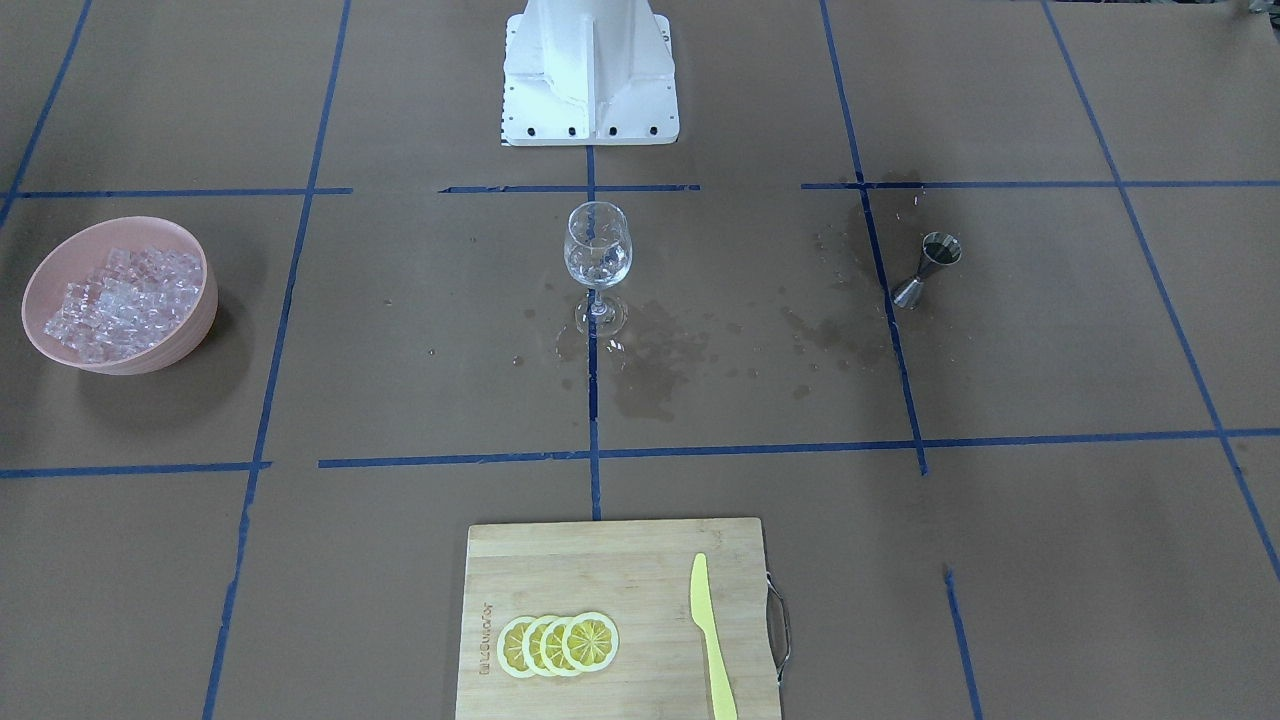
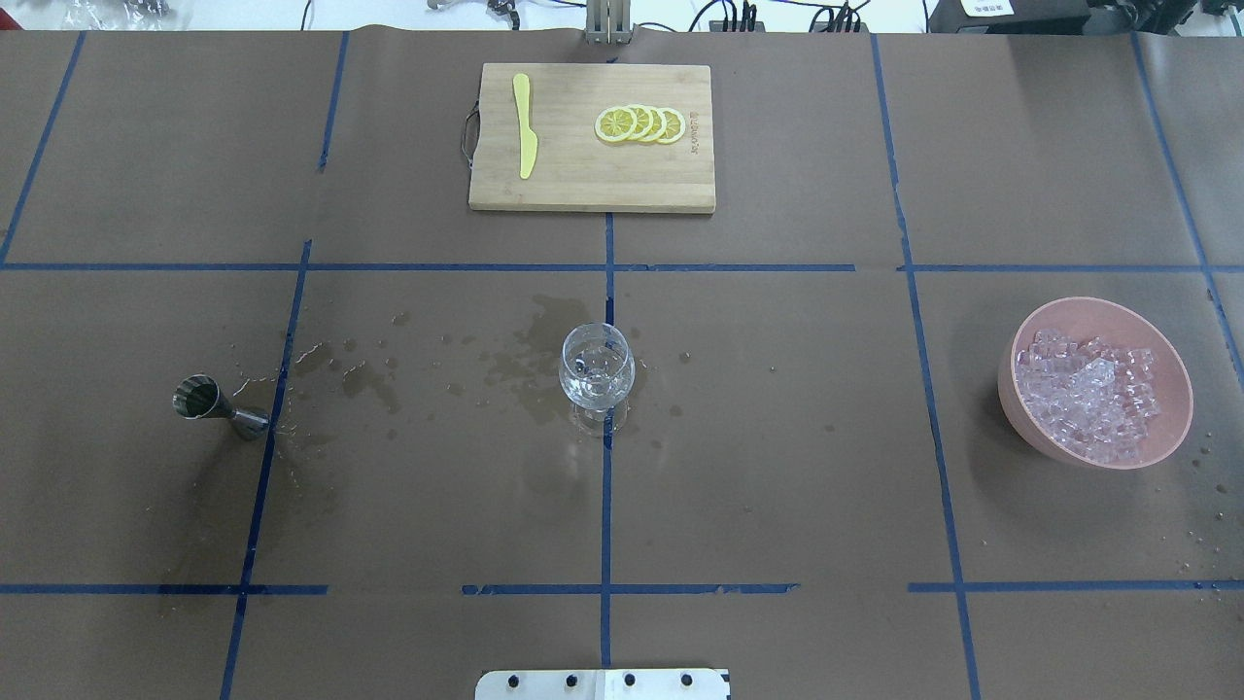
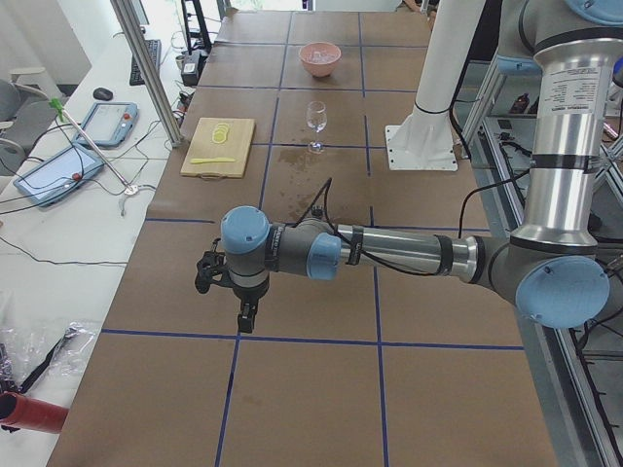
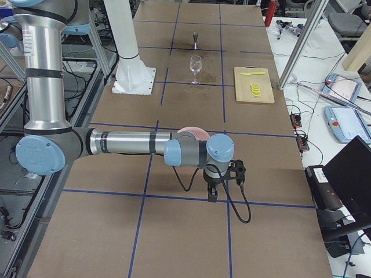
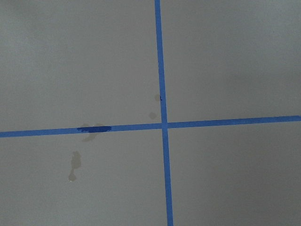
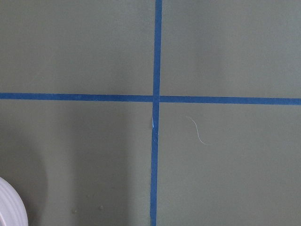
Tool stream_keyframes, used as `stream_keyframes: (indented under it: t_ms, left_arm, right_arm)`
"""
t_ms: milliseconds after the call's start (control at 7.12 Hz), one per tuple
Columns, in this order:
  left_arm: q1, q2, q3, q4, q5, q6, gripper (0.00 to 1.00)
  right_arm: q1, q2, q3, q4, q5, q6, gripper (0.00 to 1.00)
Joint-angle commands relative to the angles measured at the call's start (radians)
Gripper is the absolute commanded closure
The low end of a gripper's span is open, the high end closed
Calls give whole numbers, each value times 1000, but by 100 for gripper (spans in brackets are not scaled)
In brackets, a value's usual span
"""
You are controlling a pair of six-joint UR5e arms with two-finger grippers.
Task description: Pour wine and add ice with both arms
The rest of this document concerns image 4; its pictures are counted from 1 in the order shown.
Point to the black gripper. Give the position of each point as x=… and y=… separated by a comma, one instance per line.
x=211, y=183

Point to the steel jigger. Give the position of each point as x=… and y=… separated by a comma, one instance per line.
x=195, y=38

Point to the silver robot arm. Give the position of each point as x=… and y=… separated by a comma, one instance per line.
x=50, y=142

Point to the clear wine glass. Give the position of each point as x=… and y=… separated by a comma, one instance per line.
x=195, y=68

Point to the pink bowl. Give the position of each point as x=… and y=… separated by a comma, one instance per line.
x=198, y=133

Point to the wooden cutting board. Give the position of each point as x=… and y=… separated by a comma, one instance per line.
x=242, y=86

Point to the black box device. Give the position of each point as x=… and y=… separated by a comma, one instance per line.
x=323, y=194

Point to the yellow plastic knife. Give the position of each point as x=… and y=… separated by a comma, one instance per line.
x=252, y=73

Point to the teach pendant lower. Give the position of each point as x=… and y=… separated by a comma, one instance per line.
x=346, y=124

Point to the teach pendant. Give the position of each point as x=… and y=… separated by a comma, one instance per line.
x=346, y=124
x=341, y=87

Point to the teach pendant upper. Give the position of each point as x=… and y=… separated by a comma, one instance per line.
x=341, y=87

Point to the red bottle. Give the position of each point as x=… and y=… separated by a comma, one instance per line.
x=270, y=12

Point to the wooden beam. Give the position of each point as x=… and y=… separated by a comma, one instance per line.
x=359, y=53

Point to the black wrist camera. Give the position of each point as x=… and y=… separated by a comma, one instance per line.
x=237, y=171

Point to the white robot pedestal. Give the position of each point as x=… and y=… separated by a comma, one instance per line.
x=132, y=75

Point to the aluminium frame post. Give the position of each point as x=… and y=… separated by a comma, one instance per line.
x=310, y=25

